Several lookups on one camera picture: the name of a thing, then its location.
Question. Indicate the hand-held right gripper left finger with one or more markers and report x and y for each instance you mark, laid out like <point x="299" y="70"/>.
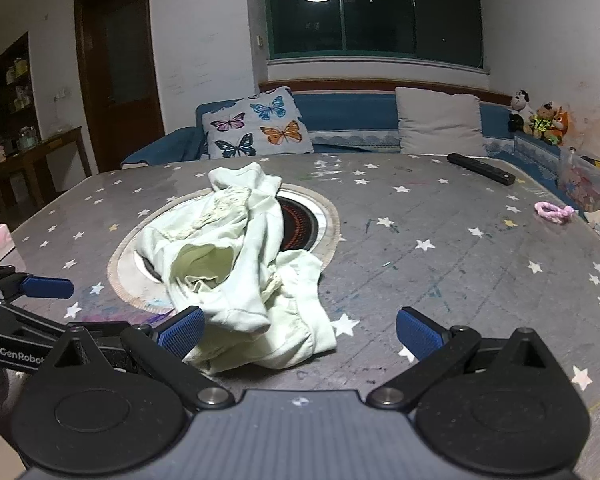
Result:
<point x="182" y="332"/>

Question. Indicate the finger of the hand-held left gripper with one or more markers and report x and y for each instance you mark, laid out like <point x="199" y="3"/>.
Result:
<point x="47" y="287"/>
<point x="20" y="317"/>

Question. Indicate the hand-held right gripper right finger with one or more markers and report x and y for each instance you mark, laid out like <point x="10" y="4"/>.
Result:
<point x="420" y="340"/>

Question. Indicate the pale green garment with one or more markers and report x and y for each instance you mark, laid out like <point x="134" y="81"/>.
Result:
<point x="240" y="240"/>

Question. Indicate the grey star-print table cover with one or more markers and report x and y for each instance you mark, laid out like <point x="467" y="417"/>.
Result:
<point x="430" y="210"/>

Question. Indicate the wooden side table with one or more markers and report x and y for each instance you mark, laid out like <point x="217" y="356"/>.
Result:
<point x="45" y="145"/>

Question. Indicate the glass jar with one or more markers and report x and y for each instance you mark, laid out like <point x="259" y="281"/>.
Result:
<point x="27" y="138"/>

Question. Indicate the black remote control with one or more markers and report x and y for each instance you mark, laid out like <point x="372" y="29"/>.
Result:
<point x="480" y="167"/>

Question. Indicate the dark wooden shelf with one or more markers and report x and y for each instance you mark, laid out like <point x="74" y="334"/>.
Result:
<point x="17" y="85"/>

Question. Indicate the small white cloth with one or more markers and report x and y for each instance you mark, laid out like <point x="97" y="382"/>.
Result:
<point x="597" y="216"/>

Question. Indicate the plain grey pillow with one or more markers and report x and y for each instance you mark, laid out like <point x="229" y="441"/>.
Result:
<point x="437" y="120"/>

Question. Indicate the butterfly print pillow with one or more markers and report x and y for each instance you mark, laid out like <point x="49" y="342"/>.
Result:
<point x="260" y="125"/>

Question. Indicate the clear plastic toy box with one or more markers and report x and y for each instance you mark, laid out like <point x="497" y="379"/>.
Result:
<point x="585" y="185"/>

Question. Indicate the blue sofa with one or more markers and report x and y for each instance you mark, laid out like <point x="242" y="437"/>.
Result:
<point x="345" y="110"/>

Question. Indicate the brown plush bear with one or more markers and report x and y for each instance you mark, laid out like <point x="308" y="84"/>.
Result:
<point x="542" y="122"/>

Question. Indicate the black and white plush dog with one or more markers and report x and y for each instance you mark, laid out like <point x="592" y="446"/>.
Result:
<point x="521" y="105"/>

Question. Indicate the orange plush fox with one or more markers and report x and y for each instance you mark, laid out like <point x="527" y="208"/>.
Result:
<point x="560" y="122"/>

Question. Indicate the green framed window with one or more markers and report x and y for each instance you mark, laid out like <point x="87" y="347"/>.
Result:
<point x="380" y="10"/>

